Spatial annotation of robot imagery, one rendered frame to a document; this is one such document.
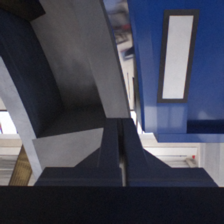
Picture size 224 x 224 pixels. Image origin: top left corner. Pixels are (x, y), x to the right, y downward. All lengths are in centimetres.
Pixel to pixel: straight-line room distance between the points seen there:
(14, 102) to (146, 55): 22
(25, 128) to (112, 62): 18
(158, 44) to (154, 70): 4
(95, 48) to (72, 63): 19
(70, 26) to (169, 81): 28
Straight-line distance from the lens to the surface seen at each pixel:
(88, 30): 25
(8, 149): 1183
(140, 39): 25
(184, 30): 27
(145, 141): 978
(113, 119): 15
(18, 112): 31
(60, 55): 44
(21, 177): 100
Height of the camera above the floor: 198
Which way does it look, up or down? 17 degrees up
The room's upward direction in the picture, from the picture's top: 180 degrees clockwise
